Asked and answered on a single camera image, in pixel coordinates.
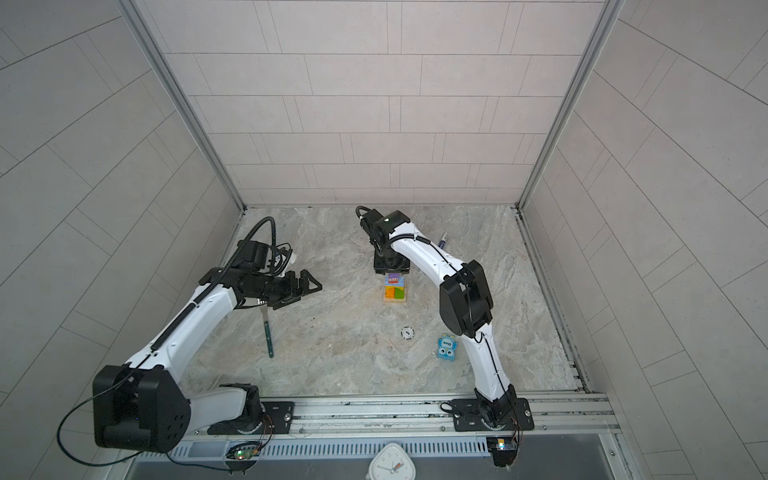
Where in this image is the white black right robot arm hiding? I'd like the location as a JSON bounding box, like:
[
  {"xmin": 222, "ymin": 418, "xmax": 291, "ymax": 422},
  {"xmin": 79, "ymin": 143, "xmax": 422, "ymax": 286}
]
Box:
[{"xmin": 355, "ymin": 206, "xmax": 534, "ymax": 431}]

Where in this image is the aluminium corner post right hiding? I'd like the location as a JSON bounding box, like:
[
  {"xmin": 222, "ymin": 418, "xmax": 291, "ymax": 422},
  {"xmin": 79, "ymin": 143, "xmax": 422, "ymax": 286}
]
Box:
[{"xmin": 517, "ymin": 0, "xmax": 624, "ymax": 212}]

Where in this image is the blue robot toy figure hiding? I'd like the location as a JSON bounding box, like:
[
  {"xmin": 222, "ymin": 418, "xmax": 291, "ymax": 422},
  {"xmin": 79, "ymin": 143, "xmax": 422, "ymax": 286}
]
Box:
[{"xmin": 436, "ymin": 335, "xmax": 458, "ymax": 362}]

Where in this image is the left circuit board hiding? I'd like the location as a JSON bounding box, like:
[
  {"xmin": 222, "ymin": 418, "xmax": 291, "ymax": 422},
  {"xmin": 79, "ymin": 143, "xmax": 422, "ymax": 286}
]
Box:
[{"xmin": 225, "ymin": 441, "xmax": 264, "ymax": 462}]

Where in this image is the circuit board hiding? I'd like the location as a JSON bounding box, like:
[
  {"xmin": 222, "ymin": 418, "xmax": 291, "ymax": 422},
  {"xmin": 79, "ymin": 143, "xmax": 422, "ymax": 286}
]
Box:
[
  {"xmin": 486, "ymin": 436, "xmax": 520, "ymax": 468},
  {"xmin": 225, "ymin": 441, "xmax": 264, "ymax": 462}
]

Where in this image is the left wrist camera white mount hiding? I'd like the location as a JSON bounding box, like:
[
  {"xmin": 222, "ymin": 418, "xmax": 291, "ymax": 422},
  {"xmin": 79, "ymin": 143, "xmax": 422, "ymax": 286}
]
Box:
[{"xmin": 274, "ymin": 243, "xmax": 294, "ymax": 275}]

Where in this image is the aluminium corner post left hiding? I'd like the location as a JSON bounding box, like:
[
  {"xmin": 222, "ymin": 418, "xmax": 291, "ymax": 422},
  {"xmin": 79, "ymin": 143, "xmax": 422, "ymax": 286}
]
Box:
[{"xmin": 115, "ymin": 0, "xmax": 246, "ymax": 213}]

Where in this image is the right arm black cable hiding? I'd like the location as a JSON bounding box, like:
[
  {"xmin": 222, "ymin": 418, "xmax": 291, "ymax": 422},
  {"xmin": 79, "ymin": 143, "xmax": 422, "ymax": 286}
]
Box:
[{"xmin": 355, "ymin": 205, "xmax": 385, "ymax": 253}]

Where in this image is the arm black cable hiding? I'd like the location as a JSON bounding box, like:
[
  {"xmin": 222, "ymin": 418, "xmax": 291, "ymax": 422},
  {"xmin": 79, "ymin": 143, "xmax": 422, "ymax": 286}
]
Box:
[
  {"xmin": 56, "ymin": 215, "xmax": 278, "ymax": 469},
  {"xmin": 355, "ymin": 205, "xmax": 385, "ymax": 253}
]

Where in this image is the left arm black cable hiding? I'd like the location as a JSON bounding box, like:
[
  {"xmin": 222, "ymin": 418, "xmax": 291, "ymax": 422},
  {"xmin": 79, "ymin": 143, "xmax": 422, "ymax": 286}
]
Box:
[{"xmin": 56, "ymin": 215, "xmax": 278, "ymax": 469}]

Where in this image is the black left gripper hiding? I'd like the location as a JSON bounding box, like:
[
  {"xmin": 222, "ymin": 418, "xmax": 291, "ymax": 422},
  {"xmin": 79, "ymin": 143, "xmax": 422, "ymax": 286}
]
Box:
[{"xmin": 252, "ymin": 268, "xmax": 324, "ymax": 306}]

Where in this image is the green handled fork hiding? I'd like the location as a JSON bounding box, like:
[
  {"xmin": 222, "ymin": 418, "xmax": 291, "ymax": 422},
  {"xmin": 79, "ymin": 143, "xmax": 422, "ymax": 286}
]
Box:
[{"xmin": 261, "ymin": 306, "xmax": 275, "ymax": 358}]

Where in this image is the white kitchen timer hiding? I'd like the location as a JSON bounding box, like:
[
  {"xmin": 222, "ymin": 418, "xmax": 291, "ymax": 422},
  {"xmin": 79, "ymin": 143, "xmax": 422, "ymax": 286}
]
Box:
[{"xmin": 366, "ymin": 443, "xmax": 416, "ymax": 480}]

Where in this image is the right circuit board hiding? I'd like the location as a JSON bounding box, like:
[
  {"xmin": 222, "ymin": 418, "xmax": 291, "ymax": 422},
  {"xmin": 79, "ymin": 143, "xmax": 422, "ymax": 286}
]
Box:
[{"xmin": 486, "ymin": 436, "xmax": 520, "ymax": 468}]

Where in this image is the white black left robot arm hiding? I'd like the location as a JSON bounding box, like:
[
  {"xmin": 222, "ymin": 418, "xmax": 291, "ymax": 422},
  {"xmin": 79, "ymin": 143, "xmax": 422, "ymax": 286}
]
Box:
[{"xmin": 92, "ymin": 268, "xmax": 322, "ymax": 453}]

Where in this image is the aluminium corner post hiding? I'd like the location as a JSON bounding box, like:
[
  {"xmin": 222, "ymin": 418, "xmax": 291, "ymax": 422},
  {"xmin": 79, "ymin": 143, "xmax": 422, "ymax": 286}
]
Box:
[
  {"xmin": 517, "ymin": 0, "xmax": 624, "ymax": 212},
  {"xmin": 115, "ymin": 0, "xmax": 246, "ymax": 213}
]

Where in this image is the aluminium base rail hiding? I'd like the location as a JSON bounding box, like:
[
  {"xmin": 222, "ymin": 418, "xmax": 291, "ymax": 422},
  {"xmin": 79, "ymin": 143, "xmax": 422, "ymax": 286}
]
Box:
[{"xmin": 116, "ymin": 392, "xmax": 619, "ymax": 442}]

